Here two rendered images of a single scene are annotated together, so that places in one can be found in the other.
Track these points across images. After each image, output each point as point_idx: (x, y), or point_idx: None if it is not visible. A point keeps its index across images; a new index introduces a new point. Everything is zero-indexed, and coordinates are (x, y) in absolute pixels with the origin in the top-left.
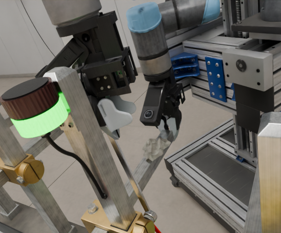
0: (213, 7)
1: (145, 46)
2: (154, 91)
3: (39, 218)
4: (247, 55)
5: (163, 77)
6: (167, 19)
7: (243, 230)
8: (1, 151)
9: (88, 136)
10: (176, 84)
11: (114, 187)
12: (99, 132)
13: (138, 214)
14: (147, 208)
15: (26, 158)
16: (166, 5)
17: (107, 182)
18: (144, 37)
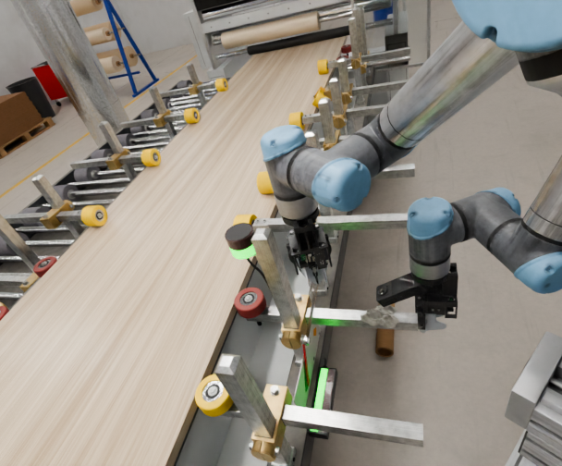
0: (527, 279)
1: (409, 243)
2: (408, 280)
3: (331, 261)
4: (525, 367)
5: (417, 280)
6: (479, 236)
7: (297, 406)
8: None
9: (266, 271)
10: (453, 297)
11: (280, 303)
12: (275, 274)
13: (298, 329)
14: (306, 334)
15: None
16: (491, 221)
17: (274, 298)
18: (409, 237)
